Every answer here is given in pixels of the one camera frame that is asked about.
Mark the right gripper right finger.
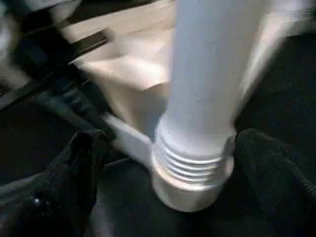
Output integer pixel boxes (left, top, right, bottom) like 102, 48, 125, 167
233, 127, 316, 237

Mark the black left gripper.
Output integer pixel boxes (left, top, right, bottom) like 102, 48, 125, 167
14, 9, 117, 144

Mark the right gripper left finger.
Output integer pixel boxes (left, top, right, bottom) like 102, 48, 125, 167
23, 130, 110, 237

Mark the white plastic table top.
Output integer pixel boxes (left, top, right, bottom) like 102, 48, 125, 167
58, 0, 316, 213

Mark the white plastic table leg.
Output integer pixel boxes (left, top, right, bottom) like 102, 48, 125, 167
153, 0, 275, 185

